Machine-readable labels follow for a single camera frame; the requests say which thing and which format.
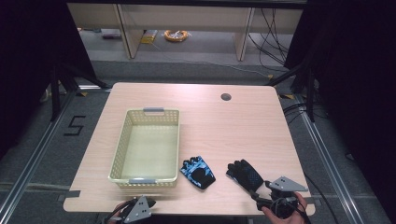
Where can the yellow packet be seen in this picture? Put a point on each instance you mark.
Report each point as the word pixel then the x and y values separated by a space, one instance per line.
pixel 148 36

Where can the black glove with blue dots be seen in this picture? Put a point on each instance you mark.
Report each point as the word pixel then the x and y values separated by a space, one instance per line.
pixel 246 175

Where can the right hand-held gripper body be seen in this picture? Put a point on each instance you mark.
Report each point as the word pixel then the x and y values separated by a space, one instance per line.
pixel 285 199

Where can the person's right hand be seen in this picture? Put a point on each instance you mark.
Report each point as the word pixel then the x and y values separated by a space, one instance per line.
pixel 289 219

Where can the black tape floor mark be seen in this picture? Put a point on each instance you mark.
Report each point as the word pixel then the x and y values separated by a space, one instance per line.
pixel 75 125

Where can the aluminium floor rail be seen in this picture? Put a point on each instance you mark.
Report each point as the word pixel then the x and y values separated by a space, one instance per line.
pixel 330 161
pixel 28 168

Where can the yellow plastic basket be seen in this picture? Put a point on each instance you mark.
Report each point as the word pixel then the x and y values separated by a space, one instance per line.
pixel 149 149

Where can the blue camouflage fingerless glove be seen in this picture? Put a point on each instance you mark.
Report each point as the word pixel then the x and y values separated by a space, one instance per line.
pixel 199 174

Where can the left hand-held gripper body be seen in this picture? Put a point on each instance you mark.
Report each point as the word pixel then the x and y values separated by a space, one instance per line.
pixel 139 210

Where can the black metal stand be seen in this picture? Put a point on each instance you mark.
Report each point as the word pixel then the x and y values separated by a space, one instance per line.
pixel 67 81
pixel 303 84

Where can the dark flat box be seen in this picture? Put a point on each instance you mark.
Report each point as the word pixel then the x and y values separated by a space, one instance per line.
pixel 111 36

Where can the person's left hand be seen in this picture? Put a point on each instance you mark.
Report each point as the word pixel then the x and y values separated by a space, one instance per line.
pixel 118 207

